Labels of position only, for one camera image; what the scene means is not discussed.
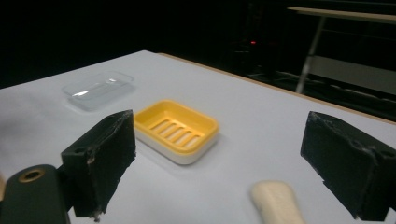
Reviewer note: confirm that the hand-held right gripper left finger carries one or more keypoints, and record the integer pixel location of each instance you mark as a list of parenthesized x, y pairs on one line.
[(99, 155)]

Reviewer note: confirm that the table with metal legs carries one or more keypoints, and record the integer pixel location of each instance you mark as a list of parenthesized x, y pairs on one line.
[(336, 18)]

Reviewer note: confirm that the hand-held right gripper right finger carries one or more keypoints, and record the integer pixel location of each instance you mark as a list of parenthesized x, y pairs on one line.
[(348, 161)]

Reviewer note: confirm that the yellow and white soap dish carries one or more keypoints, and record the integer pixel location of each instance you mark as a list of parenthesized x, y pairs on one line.
[(177, 130)]

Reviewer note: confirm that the cream soap bar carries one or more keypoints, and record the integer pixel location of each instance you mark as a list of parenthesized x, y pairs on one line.
[(275, 203)]

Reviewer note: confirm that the clear plastic soap dish lid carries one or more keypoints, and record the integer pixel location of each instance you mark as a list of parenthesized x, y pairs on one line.
[(98, 90)]

